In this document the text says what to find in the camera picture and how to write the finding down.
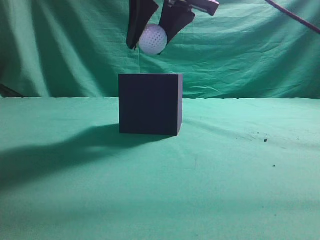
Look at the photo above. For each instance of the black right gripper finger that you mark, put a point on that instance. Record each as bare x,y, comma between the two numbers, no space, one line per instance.
175,16

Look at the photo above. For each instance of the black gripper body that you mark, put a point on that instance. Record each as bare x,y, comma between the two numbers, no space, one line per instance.
206,6

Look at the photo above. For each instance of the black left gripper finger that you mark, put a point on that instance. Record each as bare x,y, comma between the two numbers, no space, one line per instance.
140,12

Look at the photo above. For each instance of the white dimpled ball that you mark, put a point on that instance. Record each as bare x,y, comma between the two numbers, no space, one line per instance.
153,40

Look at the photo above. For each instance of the dark blue cube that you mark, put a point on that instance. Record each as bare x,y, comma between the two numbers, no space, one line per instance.
150,103

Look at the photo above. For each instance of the green table cloth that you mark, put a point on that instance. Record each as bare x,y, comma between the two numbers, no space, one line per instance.
240,169

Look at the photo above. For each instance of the green backdrop cloth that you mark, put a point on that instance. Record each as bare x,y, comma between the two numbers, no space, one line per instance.
77,48

